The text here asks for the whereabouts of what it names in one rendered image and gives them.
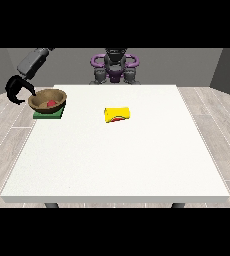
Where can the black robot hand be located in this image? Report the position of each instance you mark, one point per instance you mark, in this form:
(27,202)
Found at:
(13,87)

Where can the brown wooden bowl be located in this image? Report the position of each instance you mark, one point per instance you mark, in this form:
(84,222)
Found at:
(47,100)

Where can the small red ball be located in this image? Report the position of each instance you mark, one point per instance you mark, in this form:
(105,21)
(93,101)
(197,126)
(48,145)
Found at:
(51,103)

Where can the green square pad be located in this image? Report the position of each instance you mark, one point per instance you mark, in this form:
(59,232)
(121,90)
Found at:
(47,115)

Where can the grey robot trunk purple rings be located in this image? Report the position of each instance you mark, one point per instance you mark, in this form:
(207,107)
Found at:
(114,68)

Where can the dark table leg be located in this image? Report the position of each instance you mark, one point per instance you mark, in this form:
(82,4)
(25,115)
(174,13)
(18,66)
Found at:
(178,205)
(51,205)

